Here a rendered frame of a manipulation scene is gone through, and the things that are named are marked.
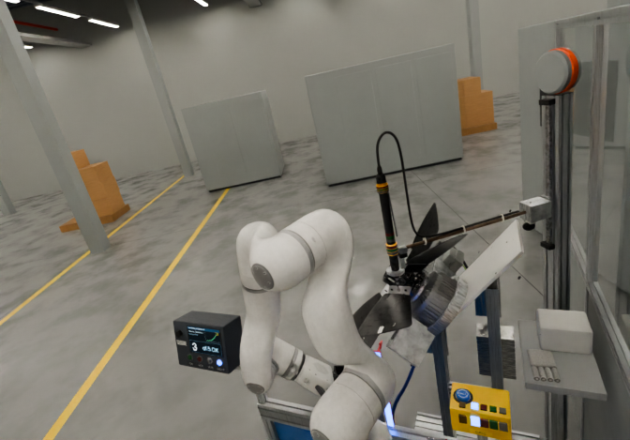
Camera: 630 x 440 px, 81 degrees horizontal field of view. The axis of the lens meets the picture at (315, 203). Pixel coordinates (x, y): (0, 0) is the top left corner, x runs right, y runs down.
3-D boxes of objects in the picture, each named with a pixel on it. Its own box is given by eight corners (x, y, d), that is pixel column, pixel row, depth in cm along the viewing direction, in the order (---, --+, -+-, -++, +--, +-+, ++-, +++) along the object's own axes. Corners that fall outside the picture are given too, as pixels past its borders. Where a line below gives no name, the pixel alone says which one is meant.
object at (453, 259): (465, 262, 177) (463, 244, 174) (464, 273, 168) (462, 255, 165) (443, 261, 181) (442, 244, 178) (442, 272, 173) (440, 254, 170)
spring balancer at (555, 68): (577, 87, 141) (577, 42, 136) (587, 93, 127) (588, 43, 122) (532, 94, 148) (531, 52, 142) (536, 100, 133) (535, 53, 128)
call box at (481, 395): (510, 416, 113) (509, 389, 109) (512, 447, 104) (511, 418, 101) (455, 405, 120) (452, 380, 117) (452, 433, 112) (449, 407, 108)
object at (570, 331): (583, 327, 152) (584, 305, 149) (592, 356, 139) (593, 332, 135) (535, 324, 160) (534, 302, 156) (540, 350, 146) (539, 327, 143)
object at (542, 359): (551, 354, 144) (551, 349, 143) (561, 384, 131) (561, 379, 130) (526, 352, 147) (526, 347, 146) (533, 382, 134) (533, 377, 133)
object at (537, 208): (541, 212, 156) (541, 193, 153) (554, 218, 149) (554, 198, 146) (518, 219, 154) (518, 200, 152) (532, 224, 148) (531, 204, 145)
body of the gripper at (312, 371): (301, 363, 98) (337, 383, 99) (300, 344, 108) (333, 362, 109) (286, 386, 98) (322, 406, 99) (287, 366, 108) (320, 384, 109)
